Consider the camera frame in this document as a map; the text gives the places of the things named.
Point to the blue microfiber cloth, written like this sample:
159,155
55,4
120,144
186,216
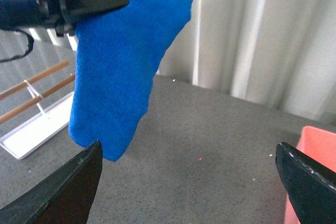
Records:
118,55

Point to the white pleated curtain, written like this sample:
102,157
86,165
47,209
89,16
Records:
278,53

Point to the white rack with wooden rods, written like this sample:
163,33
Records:
30,135

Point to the pink plastic bin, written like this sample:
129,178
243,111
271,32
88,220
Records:
319,145

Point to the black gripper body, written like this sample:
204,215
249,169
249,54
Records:
50,14

